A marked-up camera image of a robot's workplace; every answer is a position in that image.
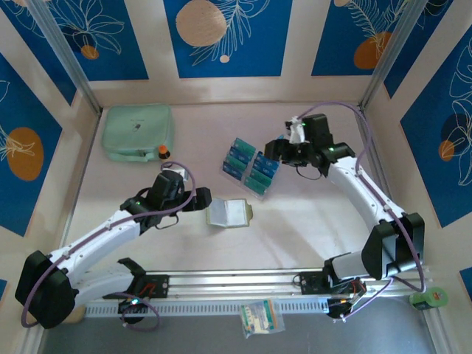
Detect green card holder clear sleeves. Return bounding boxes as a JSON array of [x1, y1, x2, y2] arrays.
[[206, 197, 256, 229]]

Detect purple cable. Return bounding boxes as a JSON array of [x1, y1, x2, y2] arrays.
[[21, 161, 196, 329], [300, 101, 428, 324], [119, 293, 162, 332]]

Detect mint green zip pouch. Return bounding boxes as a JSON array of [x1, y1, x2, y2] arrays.
[[101, 104, 176, 164]]

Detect long aluminium base rail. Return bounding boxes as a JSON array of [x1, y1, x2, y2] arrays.
[[73, 265, 434, 298]]

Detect black cable loop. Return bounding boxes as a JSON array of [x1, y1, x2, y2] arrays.
[[156, 213, 182, 230], [296, 164, 322, 181]]

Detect aluminium side rail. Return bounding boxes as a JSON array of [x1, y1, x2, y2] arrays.
[[60, 110, 103, 240], [353, 106, 417, 267]]

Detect aluminium frame post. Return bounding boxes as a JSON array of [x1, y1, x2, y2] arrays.
[[26, 0, 103, 115], [358, 0, 431, 114], [422, 308, 457, 354], [20, 324, 49, 354]]

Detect black electronics board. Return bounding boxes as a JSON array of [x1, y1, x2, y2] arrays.
[[326, 296, 368, 322], [117, 297, 148, 319]]

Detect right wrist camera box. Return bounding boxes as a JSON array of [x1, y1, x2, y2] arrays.
[[284, 115, 308, 145]]

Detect slotted grey cable duct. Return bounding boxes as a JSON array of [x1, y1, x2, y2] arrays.
[[84, 296, 330, 318]]

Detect clear plastic bag with items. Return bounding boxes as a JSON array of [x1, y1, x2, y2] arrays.
[[239, 299, 286, 339]]

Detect green tape roll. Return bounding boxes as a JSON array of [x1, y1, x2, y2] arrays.
[[409, 286, 449, 310]]

